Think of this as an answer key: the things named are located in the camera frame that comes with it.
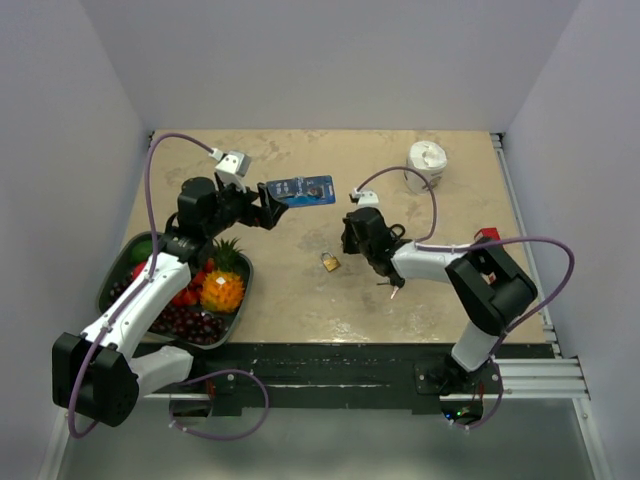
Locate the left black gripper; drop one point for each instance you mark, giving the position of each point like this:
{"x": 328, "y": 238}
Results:
{"x": 257, "y": 216}

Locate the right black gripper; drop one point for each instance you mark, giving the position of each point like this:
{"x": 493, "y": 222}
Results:
{"x": 346, "y": 244}

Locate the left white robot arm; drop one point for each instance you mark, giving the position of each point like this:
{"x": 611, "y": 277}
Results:
{"x": 95, "y": 373}

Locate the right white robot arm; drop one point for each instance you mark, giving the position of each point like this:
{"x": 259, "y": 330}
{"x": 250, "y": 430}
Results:
{"x": 492, "y": 288}

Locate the brass padlock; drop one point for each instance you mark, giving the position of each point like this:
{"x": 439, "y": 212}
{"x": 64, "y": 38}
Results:
{"x": 329, "y": 261}

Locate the blue blister card package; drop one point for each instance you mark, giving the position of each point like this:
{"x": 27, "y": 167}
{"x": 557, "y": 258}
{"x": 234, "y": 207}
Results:
{"x": 301, "y": 191}

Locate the bunch of black keys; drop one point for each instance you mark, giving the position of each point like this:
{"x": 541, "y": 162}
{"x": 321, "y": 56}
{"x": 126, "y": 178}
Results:
{"x": 394, "y": 286}

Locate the orange spiky fruit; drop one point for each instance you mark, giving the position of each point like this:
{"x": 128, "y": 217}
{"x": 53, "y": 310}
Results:
{"x": 223, "y": 292}

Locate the white paper roll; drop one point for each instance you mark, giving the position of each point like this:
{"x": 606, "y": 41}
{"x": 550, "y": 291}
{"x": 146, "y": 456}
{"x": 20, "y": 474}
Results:
{"x": 428, "y": 158}

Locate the red strawberries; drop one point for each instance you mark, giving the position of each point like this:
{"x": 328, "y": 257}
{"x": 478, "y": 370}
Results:
{"x": 190, "y": 295}

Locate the dark green fruit tray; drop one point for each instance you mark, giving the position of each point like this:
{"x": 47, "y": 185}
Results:
{"x": 227, "y": 257}

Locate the green lime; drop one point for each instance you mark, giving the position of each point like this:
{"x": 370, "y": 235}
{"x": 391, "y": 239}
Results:
{"x": 141, "y": 252}

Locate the purple grapes bunch front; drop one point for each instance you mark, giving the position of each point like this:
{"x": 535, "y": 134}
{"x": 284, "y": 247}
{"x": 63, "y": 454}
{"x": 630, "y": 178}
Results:
{"x": 189, "y": 324}

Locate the red apple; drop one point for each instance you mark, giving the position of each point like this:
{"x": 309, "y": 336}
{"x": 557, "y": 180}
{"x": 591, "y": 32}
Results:
{"x": 138, "y": 270}

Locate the red box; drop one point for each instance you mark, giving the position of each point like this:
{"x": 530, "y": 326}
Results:
{"x": 487, "y": 236}

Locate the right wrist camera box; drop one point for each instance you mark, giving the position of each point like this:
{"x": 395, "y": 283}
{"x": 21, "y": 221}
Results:
{"x": 364, "y": 198}

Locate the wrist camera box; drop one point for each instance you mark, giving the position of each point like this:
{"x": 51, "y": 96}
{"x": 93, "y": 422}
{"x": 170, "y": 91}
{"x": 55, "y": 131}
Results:
{"x": 231, "y": 167}
{"x": 364, "y": 198}

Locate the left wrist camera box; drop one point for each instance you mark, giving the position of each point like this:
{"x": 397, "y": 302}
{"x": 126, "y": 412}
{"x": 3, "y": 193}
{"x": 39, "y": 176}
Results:
{"x": 231, "y": 167}

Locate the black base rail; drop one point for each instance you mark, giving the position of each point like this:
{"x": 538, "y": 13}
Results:
{"x": 346, "y": 376}

